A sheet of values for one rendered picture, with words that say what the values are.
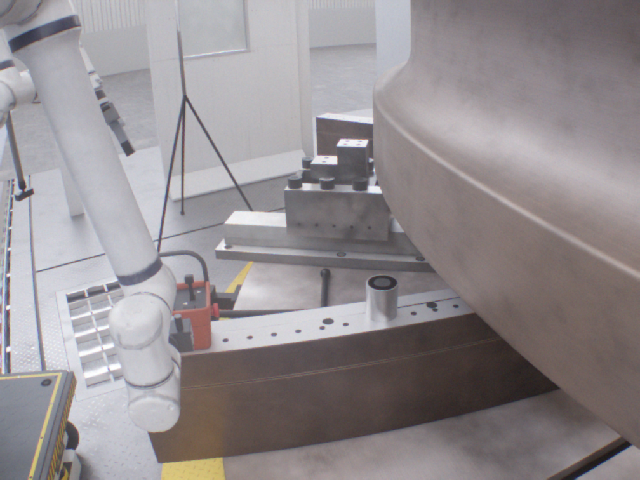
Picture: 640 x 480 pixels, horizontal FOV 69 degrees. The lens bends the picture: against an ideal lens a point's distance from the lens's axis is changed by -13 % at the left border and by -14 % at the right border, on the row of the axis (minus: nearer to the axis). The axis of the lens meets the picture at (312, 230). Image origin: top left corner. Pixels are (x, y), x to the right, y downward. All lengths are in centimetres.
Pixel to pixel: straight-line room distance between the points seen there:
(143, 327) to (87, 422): 145
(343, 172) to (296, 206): 25
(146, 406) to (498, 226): 67
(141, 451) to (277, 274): 96
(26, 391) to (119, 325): 117
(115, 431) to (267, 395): 92
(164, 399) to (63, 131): 45
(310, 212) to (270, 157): 235
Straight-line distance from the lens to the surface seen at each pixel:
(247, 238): 248
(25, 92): 139
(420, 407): 155
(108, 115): 139
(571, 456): 160
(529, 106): 108
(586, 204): 91
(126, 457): 204
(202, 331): 125
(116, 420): 220
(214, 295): 226
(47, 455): 169
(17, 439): 178
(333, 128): 345
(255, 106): 444
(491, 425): 163
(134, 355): 83
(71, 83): 84
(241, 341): 130
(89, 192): 87
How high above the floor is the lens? 145
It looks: 25 degrees down
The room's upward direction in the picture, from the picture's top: 3 degrees counter-clockwise
